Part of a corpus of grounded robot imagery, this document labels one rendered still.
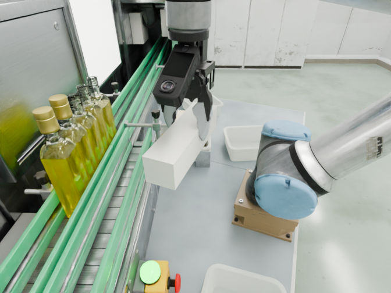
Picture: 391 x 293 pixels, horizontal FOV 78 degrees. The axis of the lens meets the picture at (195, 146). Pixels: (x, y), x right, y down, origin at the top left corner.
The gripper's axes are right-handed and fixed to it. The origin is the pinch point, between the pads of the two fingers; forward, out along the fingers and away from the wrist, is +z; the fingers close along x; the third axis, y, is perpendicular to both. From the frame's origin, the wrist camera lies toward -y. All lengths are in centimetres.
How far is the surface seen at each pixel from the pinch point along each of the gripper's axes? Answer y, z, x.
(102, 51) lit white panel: 45, -1, 58
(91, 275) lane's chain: -24.5, 21.2, 10.2
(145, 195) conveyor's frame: -1.8, 21.3, 11.8
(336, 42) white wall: 492, 71, -82
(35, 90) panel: -0.1, -3.3, 41.7
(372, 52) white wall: 517, 89, -149
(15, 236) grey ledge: -23.8, 21.3, 32.5
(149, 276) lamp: -19.2, 24.1, 0.5
